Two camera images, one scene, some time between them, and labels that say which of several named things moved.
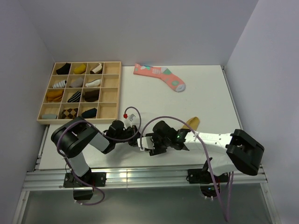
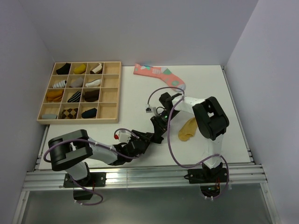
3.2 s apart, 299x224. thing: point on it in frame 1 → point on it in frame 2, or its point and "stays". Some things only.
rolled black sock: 64,70 stays
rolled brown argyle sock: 69,113 stays
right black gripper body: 160,145 → 161,121
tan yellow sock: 193,122 stays
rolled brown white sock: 97,70 stays
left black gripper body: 131,130 → 132,138
